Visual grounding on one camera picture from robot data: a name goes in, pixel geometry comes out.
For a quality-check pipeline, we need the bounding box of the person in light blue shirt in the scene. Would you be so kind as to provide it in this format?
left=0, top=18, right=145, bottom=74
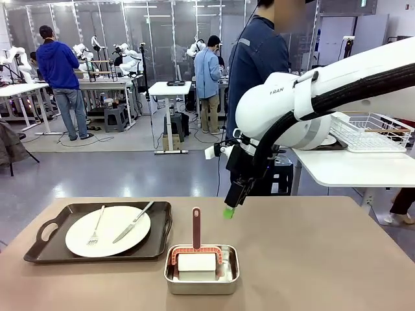
left=193, top=34, right=223, bottom=135

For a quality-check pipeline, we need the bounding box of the person in blue hoodie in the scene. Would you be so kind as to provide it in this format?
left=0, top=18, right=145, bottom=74
left=35, top=25, right=95, bottom=142

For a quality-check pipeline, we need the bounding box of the white standing desk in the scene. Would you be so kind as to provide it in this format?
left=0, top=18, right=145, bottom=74
left=148, top=80, right=193, bottom=155

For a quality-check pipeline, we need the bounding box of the long white background table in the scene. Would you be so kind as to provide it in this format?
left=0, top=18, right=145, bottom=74
left=77, top=79, right=137, bottom=131

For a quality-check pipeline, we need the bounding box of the white side table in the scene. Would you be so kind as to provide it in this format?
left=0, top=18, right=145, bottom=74
left=290, top=147, right=415, bottom=215

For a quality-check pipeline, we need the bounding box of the white background work table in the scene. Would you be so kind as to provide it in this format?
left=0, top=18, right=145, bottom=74
left=0, top=82, right=65, bottom=135

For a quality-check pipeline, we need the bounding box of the dark brown serving tray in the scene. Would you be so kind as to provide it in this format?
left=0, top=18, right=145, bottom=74
left=23, top=201, right=173, bottom=265

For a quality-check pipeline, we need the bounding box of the black plastic crate stool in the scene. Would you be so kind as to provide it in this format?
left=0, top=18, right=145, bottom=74
left=259, top=155, right=294, bottom=197

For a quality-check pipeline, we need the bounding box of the cardboard box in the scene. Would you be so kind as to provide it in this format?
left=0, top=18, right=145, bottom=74
left=161, top=133, right=182, bottom=152

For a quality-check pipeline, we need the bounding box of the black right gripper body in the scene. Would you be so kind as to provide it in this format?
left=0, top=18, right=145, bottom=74
left=226, top=145, right=260, bottom=184

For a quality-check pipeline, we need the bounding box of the person in dark trousers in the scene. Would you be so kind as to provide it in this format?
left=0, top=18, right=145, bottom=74
left=383, top=187, right=415, bottom=226

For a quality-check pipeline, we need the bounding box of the silver table knife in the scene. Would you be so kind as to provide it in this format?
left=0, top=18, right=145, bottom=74
left=112, top=200, right=155, bottom=244

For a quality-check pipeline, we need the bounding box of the person in denim jacket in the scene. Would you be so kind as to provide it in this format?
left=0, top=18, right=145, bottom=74
left=226, top=0, right=307, bottom=197

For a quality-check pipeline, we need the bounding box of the large white dinner plate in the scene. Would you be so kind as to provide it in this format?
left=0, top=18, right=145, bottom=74
left=65, top=205, right=152, bottom=259

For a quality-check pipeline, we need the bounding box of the silver fork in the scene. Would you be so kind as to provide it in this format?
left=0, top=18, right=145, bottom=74
left=86, top=205, right=106, bottom=246

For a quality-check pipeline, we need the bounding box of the black pole stand with light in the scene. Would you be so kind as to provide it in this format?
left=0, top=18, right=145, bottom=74
left=337, top=36, right=356, bottom=62

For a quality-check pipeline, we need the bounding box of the chair with grey jacket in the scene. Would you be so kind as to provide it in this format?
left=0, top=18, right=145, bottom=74
left=0, top=118, right=40, bottom=178

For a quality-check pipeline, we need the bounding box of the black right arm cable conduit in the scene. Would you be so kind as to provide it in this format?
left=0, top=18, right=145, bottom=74
left=251, top=63, right=415, bottom=182

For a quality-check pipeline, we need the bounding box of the grey plastic step stool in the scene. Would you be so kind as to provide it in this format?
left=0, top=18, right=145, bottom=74
left=103, top=105, right=128, bottom=133

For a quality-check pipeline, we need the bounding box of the white wire dish rack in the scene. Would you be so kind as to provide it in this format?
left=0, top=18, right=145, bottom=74
left=329, top=111, right=415, bottom=154

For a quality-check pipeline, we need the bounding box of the rectangular metal tin tray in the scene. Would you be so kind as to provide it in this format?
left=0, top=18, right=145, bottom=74
left=163, top=244, right=241, bottom=295

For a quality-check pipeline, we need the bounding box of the brown handled lint roller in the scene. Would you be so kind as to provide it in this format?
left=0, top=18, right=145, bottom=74
left=171, top=207, right=226, bottom=282

